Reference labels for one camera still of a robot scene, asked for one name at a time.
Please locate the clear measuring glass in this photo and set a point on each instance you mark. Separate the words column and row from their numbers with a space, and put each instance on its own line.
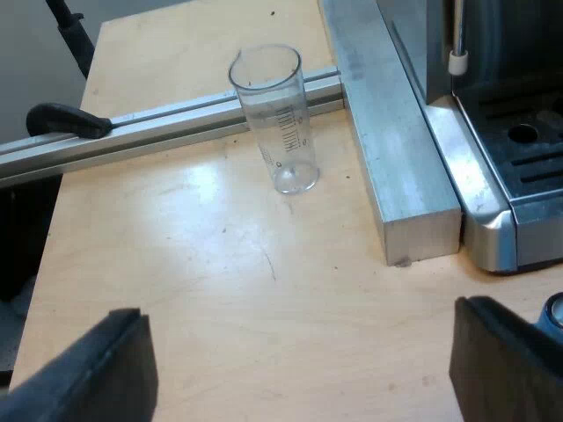
column 281, row 118

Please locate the black tripod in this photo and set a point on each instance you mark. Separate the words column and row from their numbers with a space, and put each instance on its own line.
column 72, row 31

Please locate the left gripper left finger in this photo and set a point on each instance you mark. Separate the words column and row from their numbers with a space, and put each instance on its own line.
column 101, row 369

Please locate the black clamp lever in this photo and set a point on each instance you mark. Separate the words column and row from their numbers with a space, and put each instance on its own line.
column 66, row 121

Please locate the steel espresso machine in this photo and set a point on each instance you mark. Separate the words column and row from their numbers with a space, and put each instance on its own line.
column 492, row 110

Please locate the aluminium rail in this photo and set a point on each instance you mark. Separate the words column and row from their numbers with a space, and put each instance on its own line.
column 154, row 127

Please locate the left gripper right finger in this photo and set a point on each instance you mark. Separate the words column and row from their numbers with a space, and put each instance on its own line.
column 501, row 365

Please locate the metal block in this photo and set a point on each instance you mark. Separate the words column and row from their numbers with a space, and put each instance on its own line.
column 387, row 132

